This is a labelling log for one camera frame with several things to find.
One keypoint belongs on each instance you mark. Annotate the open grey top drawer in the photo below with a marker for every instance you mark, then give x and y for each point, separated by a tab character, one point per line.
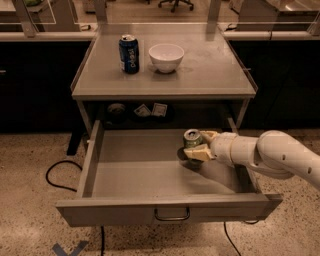
128	173

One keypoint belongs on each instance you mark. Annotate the blue Pepsi can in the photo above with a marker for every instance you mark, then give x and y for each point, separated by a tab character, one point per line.
129	54

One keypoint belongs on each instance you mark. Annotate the metal drawer handle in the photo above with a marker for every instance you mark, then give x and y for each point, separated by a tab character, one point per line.
172	214

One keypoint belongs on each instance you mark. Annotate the left white paper tag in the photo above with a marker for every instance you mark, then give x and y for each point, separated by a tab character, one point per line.
142	111

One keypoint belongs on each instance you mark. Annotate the white paper tag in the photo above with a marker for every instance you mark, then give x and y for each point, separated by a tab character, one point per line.
159	110
142	111

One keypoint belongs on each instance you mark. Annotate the right white paper tag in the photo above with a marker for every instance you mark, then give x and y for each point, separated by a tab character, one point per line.
159	110

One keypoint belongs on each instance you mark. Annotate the grey metal cabinet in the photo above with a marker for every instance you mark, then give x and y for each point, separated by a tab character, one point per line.
209	69

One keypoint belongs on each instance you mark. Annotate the white ceramic bowl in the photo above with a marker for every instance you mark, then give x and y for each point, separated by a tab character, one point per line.
166	57

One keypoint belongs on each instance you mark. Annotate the black office chair base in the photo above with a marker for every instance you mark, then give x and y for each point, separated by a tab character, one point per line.
176	4

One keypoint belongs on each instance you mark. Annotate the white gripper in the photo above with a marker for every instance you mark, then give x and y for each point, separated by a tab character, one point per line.
221	147

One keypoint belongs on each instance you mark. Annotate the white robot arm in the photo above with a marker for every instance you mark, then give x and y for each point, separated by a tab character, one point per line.
274	153

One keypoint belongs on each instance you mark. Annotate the green soda can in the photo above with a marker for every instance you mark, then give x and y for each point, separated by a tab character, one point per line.
191	139

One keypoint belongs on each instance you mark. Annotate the tape roll under cabinet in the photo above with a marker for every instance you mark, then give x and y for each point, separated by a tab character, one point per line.
116	109

